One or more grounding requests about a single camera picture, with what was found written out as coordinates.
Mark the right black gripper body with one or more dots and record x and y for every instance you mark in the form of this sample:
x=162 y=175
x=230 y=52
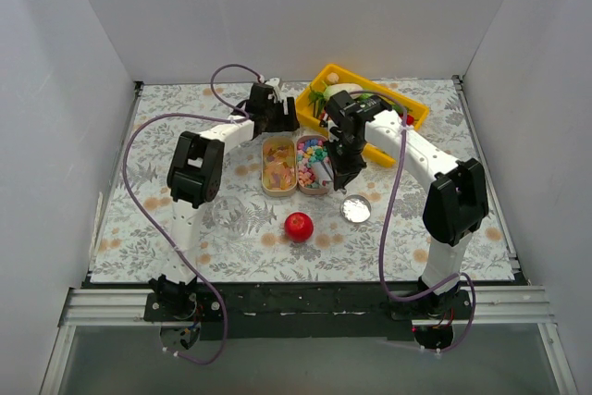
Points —
x=344 y=154

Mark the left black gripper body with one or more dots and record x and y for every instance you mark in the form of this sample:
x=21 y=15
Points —
x=281 y=116

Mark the pink tray colourful candies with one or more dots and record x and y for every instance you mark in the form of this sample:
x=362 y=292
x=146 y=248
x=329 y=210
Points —
x=310 y=148

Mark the beige tray gummy candies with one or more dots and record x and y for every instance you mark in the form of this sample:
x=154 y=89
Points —
x=279 y=173

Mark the silver jar lid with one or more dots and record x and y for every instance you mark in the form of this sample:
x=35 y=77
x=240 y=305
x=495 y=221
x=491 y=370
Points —
x=355 y=209

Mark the clear glass jar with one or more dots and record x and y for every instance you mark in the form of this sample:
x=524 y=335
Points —
x=230 y=217

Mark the metal scoop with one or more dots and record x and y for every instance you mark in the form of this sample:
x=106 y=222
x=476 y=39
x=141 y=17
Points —
x=323 y=172

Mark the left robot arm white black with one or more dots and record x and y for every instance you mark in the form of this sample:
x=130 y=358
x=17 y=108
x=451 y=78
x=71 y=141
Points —
x=195 y=176

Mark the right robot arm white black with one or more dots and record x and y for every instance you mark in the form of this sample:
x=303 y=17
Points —
x=456 y=191

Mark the yellow plastic bin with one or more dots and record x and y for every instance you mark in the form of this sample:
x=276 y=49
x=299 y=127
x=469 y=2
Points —
x=311 y=105

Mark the white eggplant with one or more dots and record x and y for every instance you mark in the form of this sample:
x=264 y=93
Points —
x=353 y=89

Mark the red apple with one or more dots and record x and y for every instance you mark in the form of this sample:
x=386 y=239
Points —
x=298 y=227

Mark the small beige mushroom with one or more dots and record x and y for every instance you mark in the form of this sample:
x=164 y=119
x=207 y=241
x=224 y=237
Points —
x=332 y=78

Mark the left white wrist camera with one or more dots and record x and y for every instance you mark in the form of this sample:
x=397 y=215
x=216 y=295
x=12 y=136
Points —
x=275 y=84

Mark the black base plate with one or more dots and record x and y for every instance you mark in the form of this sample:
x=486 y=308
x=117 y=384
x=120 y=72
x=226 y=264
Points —
x=296 y=310

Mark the aluminium rail frame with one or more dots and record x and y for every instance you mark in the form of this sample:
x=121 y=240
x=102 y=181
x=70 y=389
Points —
x=513 y=346

